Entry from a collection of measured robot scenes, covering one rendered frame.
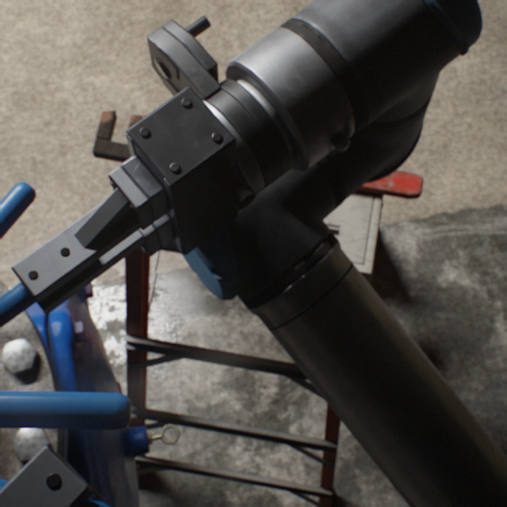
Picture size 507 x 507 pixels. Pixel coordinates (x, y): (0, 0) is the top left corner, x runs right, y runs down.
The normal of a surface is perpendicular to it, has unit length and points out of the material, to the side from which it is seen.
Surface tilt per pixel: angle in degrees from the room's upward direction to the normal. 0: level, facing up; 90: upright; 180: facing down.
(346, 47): 11
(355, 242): 0
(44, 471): 0
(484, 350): 0
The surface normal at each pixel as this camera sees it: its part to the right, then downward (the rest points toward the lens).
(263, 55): -0.32, -0.65
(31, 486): 0.00, -0.33
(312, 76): 0.15, -0.15
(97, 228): -0.38, 0.01
